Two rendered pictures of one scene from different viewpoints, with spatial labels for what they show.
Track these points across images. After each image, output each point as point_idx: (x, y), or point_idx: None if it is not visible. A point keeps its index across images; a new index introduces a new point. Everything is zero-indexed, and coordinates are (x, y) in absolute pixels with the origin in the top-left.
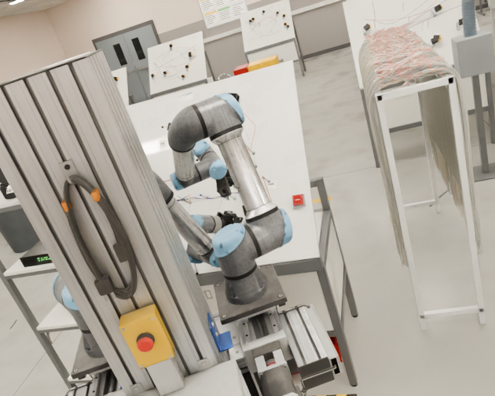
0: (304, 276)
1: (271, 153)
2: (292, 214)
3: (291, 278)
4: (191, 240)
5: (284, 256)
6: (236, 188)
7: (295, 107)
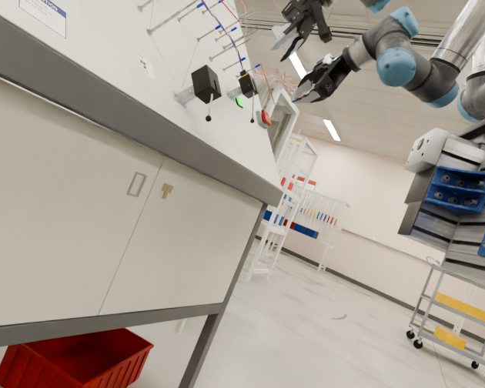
0: (250, 212)
1: (233, 51)
2: (258, 130)
3: (242, 208)
4: None
5: (262, 171)
6: (296, 45)
7: (241, 34)
